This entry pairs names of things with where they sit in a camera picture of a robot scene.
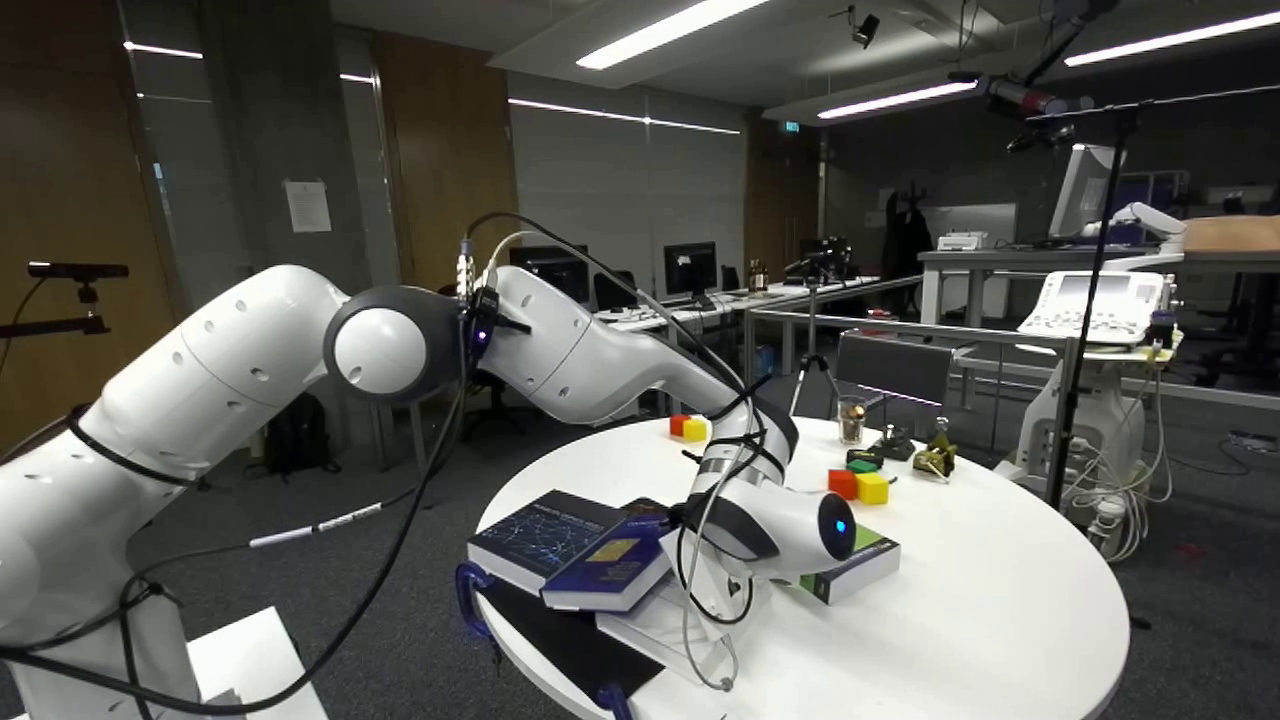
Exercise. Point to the person in black clothes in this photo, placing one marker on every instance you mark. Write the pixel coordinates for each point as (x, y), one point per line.
(904, 247)

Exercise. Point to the white paper notice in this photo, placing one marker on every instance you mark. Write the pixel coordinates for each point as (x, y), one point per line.
(304, 206)

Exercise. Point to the white ultrasound machine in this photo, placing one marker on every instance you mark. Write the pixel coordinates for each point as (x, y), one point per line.
(1133, 312)

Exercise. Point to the ceiling light strip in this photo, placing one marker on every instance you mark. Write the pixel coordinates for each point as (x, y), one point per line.
(626, 119)
(1174, 42)
(666, 32)
(902, 100)

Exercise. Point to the small dark object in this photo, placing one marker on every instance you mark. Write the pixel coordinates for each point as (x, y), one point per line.
(892, 447)

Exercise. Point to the navy book with network print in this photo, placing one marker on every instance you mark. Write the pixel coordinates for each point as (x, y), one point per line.
(543, 532)

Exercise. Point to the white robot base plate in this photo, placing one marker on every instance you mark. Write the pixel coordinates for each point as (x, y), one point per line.
(244, 652)

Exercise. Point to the black tripod pole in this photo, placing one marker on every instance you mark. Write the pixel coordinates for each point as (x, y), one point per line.
(1084, 304)

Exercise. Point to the black camera on stand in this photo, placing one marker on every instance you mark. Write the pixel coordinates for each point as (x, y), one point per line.
(77, 271)

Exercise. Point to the red toy block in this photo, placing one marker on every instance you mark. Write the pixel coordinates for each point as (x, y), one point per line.
(841, 487)
(676, 426)

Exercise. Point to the black ceiling camera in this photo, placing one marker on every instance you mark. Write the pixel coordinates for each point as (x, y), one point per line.
(864, 24)

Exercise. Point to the yellow toy block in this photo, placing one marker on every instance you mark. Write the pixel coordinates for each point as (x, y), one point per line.
(874, 489)
(698, 430)

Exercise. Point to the black and yellow toy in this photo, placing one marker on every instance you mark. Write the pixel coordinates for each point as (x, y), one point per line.
(933, 460)

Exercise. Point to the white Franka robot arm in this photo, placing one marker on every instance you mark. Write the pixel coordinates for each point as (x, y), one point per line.
(243, 363)

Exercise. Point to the green toy block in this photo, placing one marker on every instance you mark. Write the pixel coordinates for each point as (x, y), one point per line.
(864, 460)

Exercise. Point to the black backpack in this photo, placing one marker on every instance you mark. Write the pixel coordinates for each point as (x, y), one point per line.
(303, 443)

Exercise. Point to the white book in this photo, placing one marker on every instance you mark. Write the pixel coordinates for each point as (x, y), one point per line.
(654, 635)

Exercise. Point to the long white desk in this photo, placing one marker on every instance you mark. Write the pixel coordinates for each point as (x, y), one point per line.
(695, 311)

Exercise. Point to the black office chair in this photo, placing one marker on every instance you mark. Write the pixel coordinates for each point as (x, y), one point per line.
(616, 285)

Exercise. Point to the small glass jar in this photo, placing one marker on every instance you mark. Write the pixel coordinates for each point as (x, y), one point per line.
(853, 426)

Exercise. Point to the green book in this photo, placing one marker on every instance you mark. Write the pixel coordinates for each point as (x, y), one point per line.
(864, 563)

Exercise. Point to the brown cardboard box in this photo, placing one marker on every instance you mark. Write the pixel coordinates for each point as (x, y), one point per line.
(1232, 236)

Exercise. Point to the black computer monitor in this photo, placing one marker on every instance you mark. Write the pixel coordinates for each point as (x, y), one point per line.
(691, 265)
(562, 265)

